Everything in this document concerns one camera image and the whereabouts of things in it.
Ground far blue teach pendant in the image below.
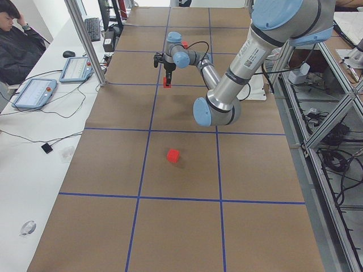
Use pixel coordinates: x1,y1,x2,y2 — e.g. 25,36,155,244
59,57,93,83

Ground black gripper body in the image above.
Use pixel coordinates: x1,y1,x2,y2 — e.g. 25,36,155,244
163,62,175,74

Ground clear tape dispenser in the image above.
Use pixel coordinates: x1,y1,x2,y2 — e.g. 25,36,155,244
19,220,37,236

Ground black power adapter box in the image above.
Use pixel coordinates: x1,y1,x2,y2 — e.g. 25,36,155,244
103,31,115,52

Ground seated person in black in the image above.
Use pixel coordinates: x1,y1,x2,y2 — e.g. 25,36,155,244
1,1,46,86

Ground red block placed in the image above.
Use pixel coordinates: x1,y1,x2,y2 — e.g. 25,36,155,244
163,77,172,88
181,41,188,49

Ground blue teach pendant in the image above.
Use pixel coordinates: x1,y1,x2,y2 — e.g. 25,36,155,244
59,57,93,83
12,78,58,109

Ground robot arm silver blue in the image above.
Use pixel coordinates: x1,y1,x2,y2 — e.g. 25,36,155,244
154,0,336,126

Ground black computer mouse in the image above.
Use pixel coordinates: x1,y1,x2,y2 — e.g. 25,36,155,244
62,50,75,58

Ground aluminium frame post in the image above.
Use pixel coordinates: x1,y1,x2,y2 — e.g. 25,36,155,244
64,0,106,87

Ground small white box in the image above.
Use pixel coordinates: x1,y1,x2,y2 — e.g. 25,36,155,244
288,63,310,85

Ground small black square device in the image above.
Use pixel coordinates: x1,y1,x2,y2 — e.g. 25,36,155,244
41,143,53,154

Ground white central pedestal column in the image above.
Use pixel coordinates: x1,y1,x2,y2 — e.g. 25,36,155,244
237,69,267,101

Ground black keyboard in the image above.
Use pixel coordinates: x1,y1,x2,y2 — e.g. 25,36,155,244
84,18,101,42

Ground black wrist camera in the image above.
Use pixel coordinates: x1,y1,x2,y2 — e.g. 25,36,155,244
153,52,164,68

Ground near blue teach pendant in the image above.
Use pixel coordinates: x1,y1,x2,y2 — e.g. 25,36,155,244
12,78,58,109

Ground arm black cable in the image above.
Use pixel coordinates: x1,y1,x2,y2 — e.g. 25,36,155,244
185,41,252,99

